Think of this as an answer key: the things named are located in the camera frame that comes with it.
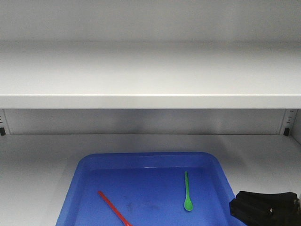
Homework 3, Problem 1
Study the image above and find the green plastic spoon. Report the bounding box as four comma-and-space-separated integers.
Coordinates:
184, 171, 193, 211

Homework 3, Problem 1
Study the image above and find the red plastic spoon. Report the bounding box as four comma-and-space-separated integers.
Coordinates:
97, 191, 133, 226

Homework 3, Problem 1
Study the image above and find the grey cabinet shelf upper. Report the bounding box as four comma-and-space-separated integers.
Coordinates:
0, 41, 301, 109

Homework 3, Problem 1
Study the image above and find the blue plastic tray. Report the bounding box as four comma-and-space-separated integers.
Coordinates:
57, 152, 241, 226

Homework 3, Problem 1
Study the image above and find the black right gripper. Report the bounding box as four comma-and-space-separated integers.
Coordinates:
229, 191, 301, 226

